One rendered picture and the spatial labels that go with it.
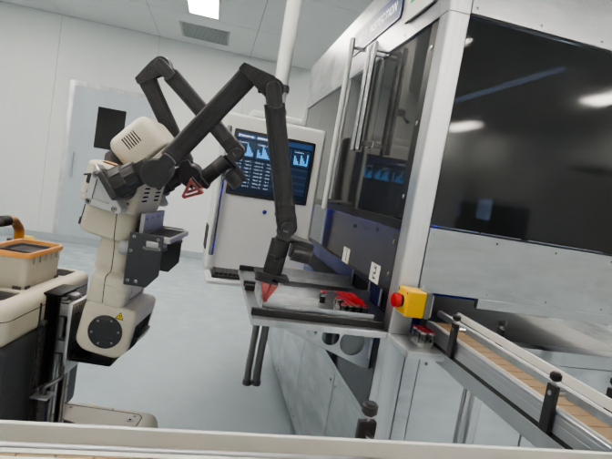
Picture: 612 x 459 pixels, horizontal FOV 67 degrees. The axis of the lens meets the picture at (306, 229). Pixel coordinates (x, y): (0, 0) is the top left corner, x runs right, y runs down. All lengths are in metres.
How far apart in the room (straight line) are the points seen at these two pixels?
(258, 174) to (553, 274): 1.33
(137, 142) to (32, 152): 5.74
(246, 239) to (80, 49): 5.27
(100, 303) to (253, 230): 0.95
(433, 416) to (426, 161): 0.77
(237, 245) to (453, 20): 1.38
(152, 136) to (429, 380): 1.10
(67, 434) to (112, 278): 0.98
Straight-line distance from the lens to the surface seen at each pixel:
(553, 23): 1.62
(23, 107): 7.26
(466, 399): 1.32
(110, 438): 0.58
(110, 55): 7.09
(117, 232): 1.53
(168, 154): 1.30
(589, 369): 1.82
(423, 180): 1.36
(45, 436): 0.59
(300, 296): 1.63
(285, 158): 1.30
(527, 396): 1.07
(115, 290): 1.53
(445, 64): 1.42
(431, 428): 1.59
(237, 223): 2.25
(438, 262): 1.41
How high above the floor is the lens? 1.25
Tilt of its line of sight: 5 degrees down
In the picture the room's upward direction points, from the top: 10 degrees clockwise
